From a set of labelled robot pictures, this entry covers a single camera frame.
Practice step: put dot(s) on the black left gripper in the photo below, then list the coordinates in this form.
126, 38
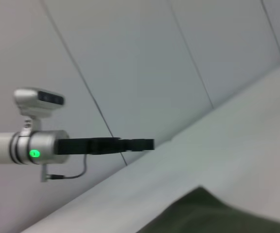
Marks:
93, 145

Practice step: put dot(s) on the dark green FREE print t-shirt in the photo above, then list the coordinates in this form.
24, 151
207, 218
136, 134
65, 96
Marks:
215, 213

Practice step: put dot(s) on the silver vented wrist camera box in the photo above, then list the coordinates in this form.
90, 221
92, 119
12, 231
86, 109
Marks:
35, 102

